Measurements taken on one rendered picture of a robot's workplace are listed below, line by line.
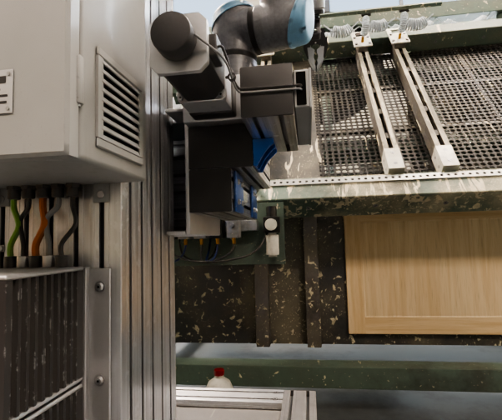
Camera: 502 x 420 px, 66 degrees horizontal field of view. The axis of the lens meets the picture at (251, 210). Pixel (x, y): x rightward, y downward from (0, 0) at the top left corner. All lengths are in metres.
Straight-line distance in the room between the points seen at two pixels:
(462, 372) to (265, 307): 0.77
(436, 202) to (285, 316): 0.79
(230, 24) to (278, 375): 1.22
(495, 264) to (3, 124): 1.77
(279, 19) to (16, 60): 0.64
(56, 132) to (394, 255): 1.51
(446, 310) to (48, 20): 1.70
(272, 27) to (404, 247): 1.12
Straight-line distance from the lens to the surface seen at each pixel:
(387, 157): 1.65
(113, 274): 0.66
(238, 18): 1.05
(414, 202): 1.57
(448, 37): 2.63
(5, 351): 0.55
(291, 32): 1.01
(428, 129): 1.83
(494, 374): 1.72
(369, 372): 1.61
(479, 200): 1.65
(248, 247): 1.50
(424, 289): 1.81
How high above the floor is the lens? 0.66
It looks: 4 degrees up
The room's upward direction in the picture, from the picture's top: 2 degrees counter-clockwise
